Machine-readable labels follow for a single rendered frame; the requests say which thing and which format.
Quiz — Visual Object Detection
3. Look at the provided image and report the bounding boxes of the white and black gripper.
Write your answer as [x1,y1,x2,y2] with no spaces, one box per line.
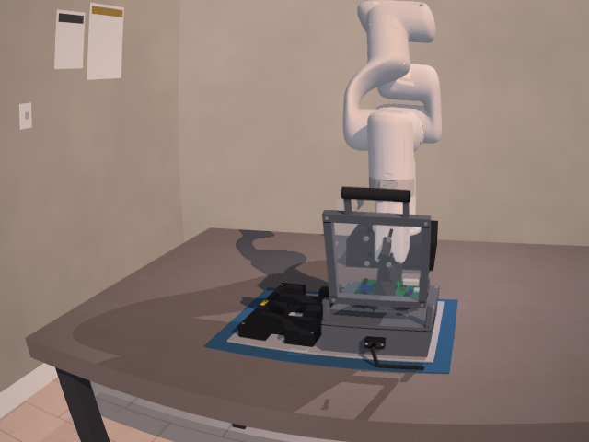
[375,201,403,214]

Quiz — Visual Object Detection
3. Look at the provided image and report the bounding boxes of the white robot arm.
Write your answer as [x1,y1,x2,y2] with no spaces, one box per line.
[343,0,442,215]

